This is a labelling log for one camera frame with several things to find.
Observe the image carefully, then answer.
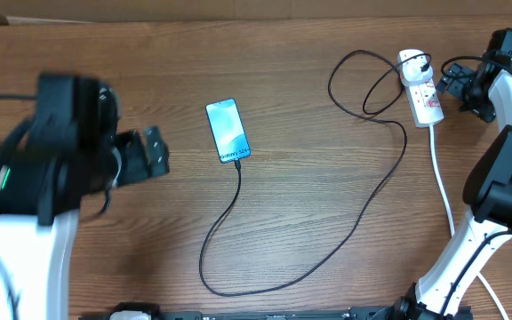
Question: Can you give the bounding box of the blue Samsung Galaxy smartphone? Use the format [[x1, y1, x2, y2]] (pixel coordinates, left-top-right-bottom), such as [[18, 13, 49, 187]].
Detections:
[[205, 99, 251, 164]]

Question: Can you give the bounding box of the white USB charger plug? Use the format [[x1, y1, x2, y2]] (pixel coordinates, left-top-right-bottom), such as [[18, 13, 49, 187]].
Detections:
[[397, 49, 433, 87]]

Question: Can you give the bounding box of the white power strip cord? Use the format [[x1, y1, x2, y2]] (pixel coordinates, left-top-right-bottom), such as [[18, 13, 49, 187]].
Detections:
[[428, 124, 510, 320]]

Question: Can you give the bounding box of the black USB charging cable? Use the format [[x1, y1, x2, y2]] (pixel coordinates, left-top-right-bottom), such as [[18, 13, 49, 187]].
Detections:
[[198, 49, 432, 298]]

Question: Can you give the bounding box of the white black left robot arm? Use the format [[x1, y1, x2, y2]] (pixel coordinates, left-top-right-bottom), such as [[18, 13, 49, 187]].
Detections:
[[0, 73, 170, 319]]

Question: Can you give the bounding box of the white power strip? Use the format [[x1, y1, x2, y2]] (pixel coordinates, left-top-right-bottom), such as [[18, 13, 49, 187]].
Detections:
[[406, 80, 444, 128]]

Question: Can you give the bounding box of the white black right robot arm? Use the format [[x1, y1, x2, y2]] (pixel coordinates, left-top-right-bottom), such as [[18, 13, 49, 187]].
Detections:
[[376, 28, 512, 319]]

